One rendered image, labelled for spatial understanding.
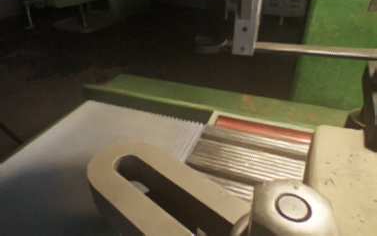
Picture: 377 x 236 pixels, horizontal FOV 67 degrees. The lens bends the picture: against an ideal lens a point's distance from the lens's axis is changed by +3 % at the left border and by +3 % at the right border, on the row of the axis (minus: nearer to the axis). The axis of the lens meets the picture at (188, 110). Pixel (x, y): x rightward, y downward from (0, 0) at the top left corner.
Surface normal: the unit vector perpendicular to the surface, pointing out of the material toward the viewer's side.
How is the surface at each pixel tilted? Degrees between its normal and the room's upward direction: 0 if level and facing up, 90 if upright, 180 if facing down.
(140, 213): 0
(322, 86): 90
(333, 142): 0
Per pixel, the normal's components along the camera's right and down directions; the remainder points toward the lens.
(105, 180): -0.01, -0.84
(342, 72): -0.36, 0.50
